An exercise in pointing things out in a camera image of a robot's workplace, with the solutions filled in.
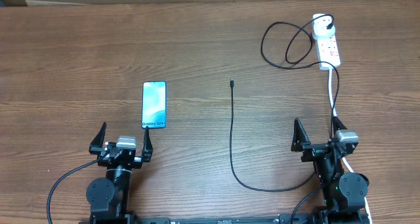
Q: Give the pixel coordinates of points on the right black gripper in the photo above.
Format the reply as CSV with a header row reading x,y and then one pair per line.
x,y
300,143

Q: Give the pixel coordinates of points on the white power strip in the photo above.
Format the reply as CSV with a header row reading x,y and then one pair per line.
x,y
327,51

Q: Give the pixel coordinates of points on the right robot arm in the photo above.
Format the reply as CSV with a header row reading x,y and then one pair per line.
x,y
344,192

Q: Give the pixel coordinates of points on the blue Galaxy S24 smartphone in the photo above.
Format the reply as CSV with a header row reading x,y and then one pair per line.
x,y
154,105

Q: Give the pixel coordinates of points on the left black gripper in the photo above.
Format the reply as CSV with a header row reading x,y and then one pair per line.
x,y
94,148

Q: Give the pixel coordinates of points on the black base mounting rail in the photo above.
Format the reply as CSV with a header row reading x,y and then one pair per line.
x,y
281,219

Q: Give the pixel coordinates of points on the white charger plug adapter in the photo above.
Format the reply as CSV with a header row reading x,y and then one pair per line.
x,y
322,27

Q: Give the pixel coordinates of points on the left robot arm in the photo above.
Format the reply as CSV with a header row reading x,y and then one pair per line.
x,y
108,196

